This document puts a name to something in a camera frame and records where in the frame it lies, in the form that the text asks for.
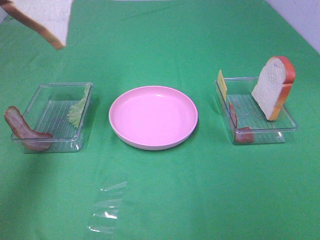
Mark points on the yellow cheese slice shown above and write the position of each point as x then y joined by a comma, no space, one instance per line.
222,85

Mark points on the bacon strip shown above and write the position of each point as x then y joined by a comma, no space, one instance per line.
21,130
239,137

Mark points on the green lettuce leaf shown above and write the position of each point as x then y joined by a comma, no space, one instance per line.
76,110

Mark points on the toast bread slice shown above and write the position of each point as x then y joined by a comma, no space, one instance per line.
273,86
49,18

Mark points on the pink round plate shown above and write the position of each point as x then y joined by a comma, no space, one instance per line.
153,117

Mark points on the green tablecloth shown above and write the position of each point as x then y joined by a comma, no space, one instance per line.
204,189

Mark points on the right clear plastic tray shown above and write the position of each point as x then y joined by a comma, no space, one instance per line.
250,115

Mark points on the clear plastic tray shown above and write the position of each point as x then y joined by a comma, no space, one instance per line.
47,112
250,115

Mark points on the clear tape strip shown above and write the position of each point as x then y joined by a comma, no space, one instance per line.
106,207

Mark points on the left clear plastic tray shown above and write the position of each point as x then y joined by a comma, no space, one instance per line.
47,112

